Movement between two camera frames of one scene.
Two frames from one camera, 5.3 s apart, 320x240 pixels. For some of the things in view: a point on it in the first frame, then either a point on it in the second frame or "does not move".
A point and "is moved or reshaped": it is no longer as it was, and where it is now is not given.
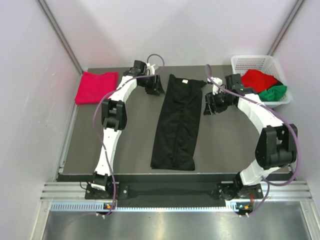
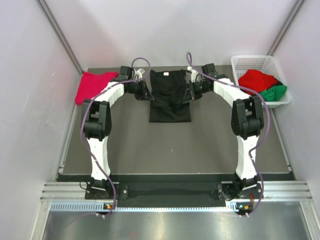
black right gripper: (210, 99) -> (188, 96)
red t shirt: (256, 79) does not move
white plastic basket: (241, 63) does not move
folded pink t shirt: (93, 87) does not move
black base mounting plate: (144, 191) does not move
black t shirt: (175, 143) is moved or reshaped
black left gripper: (151, 90) -> (144, 93)
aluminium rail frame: (288, 190) does not move
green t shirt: (275, 93) does not move
